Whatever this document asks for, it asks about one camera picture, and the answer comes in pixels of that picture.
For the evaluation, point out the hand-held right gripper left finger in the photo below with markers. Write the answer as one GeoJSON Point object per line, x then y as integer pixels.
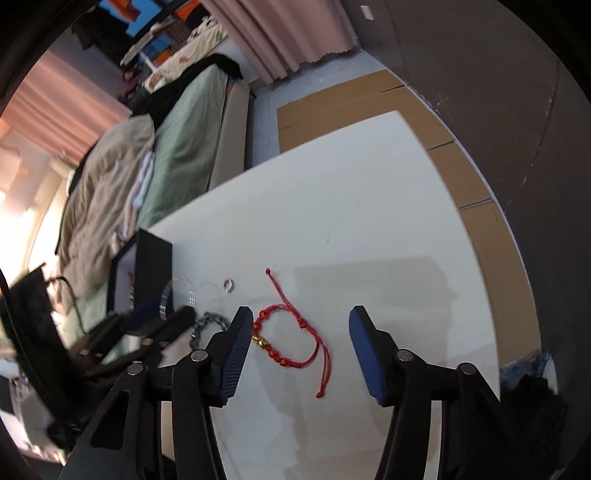
{"type": "Point", "coordinates": [235, 355]}

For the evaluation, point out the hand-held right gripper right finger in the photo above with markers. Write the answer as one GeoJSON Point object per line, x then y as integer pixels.
{"type": "Point", "coordinates": [369, 360]}

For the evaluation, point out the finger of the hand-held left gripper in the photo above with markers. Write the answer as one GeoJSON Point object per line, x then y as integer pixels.
{"type": "Point", "coordinates": [178, 318]}
{"type": "Point", "coordinates": [143, 316]}

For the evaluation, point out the clear thin bangle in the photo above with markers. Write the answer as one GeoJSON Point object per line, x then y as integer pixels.
{"type": "Point", "coordinates": [164, 300]}

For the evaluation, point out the black jewelry box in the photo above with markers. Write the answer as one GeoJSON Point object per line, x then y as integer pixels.
{"type": "Point", "coordinates": [154, 258]}

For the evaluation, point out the beige blanket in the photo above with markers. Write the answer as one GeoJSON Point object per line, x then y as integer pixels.
{"type": "Point", "coordinates": [101, 194]}

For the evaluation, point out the pink white cloth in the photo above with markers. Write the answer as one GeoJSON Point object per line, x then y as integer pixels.
{"type": "Point", "coordinates": [143, 180]}

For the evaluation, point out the person's jeans leg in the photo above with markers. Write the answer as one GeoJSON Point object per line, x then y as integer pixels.
{"type": "Point", "coordinates": [531, 369]}

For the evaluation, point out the bed with green sheet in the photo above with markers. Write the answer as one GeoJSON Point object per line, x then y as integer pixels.
{"type": "Point", "coordinates": [184, 152]}

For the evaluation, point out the flat cardboard sheet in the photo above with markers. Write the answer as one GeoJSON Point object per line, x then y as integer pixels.
{"type": "Point", "coordinates": [489, 230]}

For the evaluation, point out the dark cloth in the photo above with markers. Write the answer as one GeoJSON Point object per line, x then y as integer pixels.
{"type": "Point", "coordinates": [540, 415]}

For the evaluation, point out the pink curtain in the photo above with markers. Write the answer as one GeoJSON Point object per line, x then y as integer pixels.
{"type": "Point", "coordinates": [60, 106]}
{"type": "Point", "coordinates": [277, 37]}

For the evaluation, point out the black clothing on bed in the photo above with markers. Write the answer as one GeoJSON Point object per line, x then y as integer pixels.
{"type": "Point", "coordinates": [207, 64]}

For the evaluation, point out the printed cushion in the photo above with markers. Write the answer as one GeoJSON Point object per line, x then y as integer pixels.
{"type": "Point", "coordinates": [194, 41]}

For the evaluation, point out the dark framed window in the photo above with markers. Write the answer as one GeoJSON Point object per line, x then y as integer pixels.
{"type": "Point", "coordinates": [134, 21]}

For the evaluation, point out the white wall outlet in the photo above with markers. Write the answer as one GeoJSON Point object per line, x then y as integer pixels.
{"type": "Point", "coordinates": [367, 12]}

